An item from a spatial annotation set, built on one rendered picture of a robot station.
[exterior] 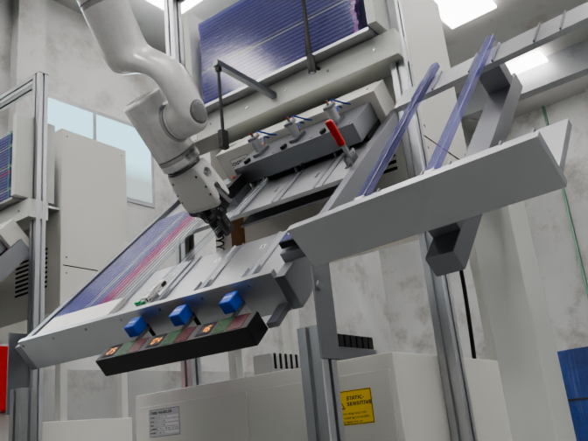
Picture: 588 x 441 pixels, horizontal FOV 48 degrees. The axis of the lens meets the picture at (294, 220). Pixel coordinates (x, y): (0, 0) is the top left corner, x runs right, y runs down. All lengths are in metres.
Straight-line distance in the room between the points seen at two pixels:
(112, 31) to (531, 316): 0.90
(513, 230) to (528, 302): 0.10
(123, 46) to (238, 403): 0.76
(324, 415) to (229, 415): 0.53
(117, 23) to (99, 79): 6.67
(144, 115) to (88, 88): 6.53
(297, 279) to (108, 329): 0.42
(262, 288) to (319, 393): 0.19
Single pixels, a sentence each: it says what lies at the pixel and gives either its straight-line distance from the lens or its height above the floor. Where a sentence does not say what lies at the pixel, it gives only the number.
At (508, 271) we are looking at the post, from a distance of 0.94.
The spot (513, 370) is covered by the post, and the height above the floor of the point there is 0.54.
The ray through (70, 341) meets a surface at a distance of 1.39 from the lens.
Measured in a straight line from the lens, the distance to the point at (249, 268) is 1.15.
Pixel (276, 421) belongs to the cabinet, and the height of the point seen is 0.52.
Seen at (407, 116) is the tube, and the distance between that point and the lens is 1.08.
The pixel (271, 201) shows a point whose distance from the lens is 1.43.
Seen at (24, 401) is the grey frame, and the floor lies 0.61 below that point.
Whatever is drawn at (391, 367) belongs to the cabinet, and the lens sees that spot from 1.26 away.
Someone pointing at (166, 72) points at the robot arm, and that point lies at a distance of 1.30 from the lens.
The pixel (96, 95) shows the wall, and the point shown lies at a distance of 7.89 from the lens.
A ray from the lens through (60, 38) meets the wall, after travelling 7.95.
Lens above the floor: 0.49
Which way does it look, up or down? 18 degrees up
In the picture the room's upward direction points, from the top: 6 degrees counter-clockwise
